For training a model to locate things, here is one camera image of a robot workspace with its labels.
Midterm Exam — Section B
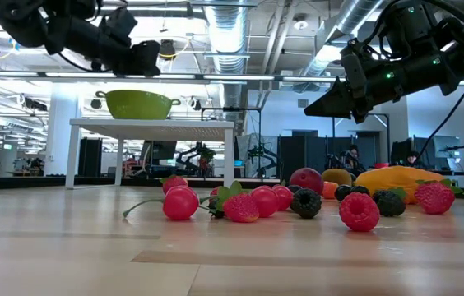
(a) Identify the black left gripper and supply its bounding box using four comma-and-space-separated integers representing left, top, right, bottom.
104, 39, 162, 78

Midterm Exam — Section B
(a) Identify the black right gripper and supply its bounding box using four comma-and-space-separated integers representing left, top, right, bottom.
303, 38, 405, 125

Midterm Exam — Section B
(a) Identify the dark red plum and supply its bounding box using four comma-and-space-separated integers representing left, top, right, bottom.
288, 167, 325, 196

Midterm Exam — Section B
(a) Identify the red strawberry with long stem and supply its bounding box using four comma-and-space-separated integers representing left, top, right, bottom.
214, 179, 261, 224

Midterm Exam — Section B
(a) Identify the red cherry with green stem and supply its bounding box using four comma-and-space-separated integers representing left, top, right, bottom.
121, 185, 201, 221

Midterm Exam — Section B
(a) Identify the green colander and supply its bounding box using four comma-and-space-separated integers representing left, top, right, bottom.
94, 90, 182, 121

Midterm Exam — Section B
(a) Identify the person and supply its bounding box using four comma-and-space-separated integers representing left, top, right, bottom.
405, 150, 422, 168
345, 143, 364, 173

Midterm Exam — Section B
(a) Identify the long ceiling light strip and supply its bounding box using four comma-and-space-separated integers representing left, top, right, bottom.
0, 70, 342, 86

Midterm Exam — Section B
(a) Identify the black partition panel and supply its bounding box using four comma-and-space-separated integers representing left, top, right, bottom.
277, 135, 381, 184

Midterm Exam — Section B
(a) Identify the white perforated shelf riser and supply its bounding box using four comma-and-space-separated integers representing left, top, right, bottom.
65, 118, 236, 194

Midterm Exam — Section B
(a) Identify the brown kiwi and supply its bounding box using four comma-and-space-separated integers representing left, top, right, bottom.
321, 168, 355, 187

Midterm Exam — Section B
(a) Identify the black screen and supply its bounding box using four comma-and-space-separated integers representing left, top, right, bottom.
141, 140, 178, 165

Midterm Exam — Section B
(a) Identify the orange yellow mango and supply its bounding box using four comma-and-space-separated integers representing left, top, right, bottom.
354, 164, 447, 206

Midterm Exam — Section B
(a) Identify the black cabinet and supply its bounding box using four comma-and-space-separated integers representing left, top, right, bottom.
77, 137, 104, 178

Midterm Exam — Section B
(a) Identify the blackberry with green leaf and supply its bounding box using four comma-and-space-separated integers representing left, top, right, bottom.
371, 187, 409, 218

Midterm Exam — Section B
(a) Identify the computer monitor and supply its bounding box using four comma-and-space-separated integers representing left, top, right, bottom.
432, 135, 462, 160

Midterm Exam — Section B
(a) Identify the small red strawberry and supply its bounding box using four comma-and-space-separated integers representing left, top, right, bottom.
159, 174, 190, 197

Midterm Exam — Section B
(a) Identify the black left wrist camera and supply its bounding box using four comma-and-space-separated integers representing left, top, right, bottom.
99, 7, 138, 41

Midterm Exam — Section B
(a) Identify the black camera cable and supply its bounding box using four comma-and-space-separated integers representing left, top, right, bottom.
415, 69, 464, 166
57, 51, 112, 74

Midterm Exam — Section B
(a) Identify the silver ventilation duct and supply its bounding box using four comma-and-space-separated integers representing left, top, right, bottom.
203, 0, 254, 114
293, 0, 385, 90

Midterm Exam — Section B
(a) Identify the black aluminium table frame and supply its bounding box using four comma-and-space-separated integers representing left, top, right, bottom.
0, 175, 282, 191

